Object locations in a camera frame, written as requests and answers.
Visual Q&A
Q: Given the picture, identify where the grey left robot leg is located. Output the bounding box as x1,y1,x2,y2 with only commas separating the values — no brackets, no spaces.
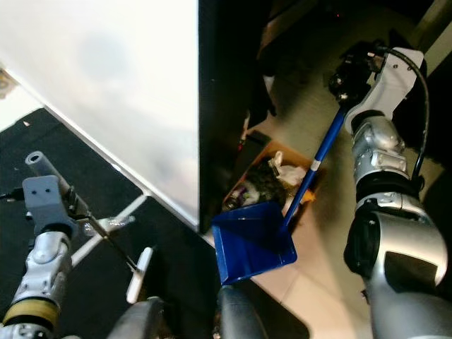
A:
108,297,167,339

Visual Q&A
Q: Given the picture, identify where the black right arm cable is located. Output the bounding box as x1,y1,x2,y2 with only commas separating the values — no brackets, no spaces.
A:
381,45,432,186

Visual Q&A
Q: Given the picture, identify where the crumpled white paper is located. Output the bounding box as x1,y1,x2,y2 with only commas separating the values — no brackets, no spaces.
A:
267,157,303,186

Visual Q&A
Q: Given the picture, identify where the blue long-handled dustpan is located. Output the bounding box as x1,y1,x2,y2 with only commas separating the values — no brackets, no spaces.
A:
210,106,349,285

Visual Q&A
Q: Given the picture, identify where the white cabinet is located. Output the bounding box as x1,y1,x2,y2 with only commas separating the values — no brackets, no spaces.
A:
0,0,201,228

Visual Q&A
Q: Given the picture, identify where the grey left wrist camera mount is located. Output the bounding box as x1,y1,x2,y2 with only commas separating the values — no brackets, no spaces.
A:
21,175,78,238

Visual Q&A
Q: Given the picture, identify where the black floor mat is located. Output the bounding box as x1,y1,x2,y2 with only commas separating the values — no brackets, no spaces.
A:
0,107,150,339
56,196,310,339

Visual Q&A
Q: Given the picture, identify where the cardboard box of rubbish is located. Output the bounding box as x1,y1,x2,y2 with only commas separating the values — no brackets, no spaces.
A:
222,141,320,213

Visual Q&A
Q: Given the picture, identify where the grey robot leg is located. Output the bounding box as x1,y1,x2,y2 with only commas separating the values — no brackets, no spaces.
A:
108,297,167,339
214,285,278,339

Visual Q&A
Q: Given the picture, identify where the black cabinet side panel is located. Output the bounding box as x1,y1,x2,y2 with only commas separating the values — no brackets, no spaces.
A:
196,0,273,228

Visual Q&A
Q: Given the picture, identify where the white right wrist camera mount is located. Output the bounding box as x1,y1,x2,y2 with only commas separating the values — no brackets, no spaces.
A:
346,47,429,132

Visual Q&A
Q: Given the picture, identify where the grey right robot leg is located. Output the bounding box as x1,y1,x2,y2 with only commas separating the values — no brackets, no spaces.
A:
214,285,278,339

